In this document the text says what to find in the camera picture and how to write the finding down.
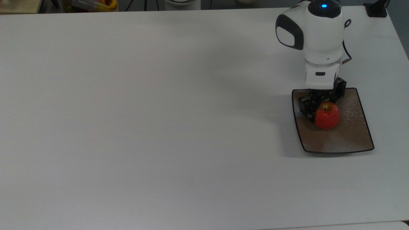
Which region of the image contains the black camera stand base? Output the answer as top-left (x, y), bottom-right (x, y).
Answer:
top-left (364, 0), bottom-right (388, 18)

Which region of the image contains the clear bag with yellow items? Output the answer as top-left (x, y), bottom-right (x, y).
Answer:
top-left (63, 0), bottom-right (119, 13)

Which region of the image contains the brown square ceramic plate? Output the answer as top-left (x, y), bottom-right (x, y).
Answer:
top-left (291, 87), bottom-right (375, 155)

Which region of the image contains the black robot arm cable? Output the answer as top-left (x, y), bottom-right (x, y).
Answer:
top-left (341, 19), bottom-right (352, 65)

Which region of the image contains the red apple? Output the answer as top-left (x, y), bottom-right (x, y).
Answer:
top-left (314, 101), bottom-right (340, 130)

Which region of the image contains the tan wooden board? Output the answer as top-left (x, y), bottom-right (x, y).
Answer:
top-left (0, 0), bottom-right (43, 14)

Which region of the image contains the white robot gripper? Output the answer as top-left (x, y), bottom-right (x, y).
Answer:
top-left (298, 62), bottom-right (347, 124)

